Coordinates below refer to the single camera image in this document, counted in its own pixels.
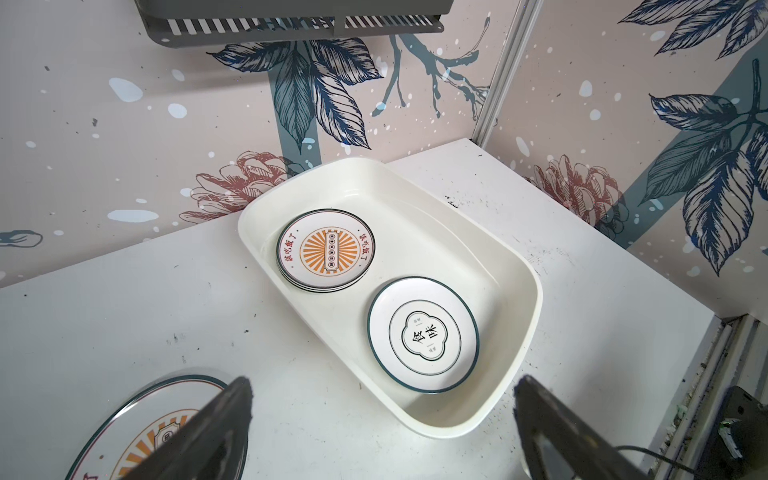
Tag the white flower plate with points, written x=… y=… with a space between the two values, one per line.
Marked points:
x=423 y=334

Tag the white plastic bin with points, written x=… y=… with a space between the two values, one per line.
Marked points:
x=417 y=234

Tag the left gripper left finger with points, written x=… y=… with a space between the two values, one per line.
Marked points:
x=212 y=445

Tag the black wall-mounted basket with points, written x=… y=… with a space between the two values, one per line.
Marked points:
x=189 y=23

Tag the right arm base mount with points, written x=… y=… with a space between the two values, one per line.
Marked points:
x=737 y=444

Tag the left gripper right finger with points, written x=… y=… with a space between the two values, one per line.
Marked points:
x=558 y=444

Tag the orange sunburst plate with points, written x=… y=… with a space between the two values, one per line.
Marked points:
x=318 y=289
x=326 y=247
x=142 y=425

